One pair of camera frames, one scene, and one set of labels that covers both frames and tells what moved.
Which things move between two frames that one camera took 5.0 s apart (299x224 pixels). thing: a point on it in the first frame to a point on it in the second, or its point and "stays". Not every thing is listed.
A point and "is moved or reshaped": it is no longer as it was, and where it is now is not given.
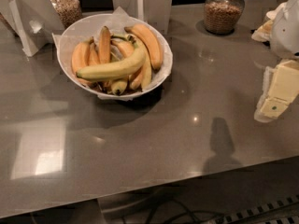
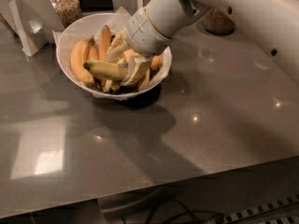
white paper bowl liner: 84,28 stays
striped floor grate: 282,211 stays
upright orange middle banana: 105,46 stays
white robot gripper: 286,32 to 146,36
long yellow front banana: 129,63 is moved or reshaped
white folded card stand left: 30,12 stays
